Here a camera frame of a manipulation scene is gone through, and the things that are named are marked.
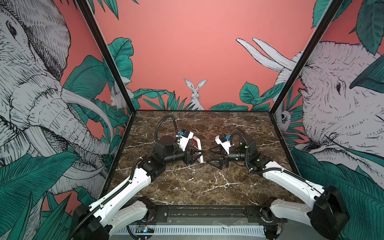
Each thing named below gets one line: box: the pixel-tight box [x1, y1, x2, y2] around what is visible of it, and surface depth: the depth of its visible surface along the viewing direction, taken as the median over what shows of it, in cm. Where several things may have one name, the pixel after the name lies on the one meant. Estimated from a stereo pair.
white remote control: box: [192, 136, 206, 164], surface depth 68 cm
